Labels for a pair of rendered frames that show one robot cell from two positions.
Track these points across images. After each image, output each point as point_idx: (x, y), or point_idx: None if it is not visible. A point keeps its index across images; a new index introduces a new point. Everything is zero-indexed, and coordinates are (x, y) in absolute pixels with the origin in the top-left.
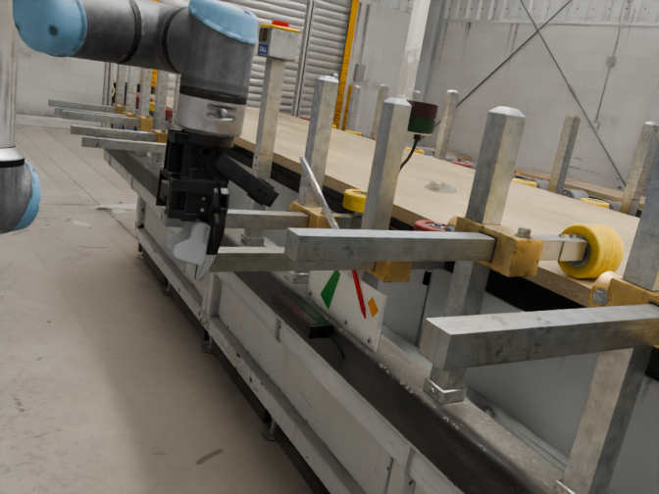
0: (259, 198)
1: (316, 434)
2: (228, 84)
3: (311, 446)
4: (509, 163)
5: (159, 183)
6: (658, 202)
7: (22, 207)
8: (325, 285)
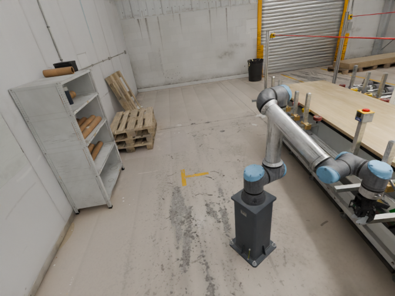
0: (384, 208)
1: (367, 225)
2: (382, 189)
3: (365, 230)
4: None
5: (350, 202)
6: None
7: (283, 174)
8: (391, 209)
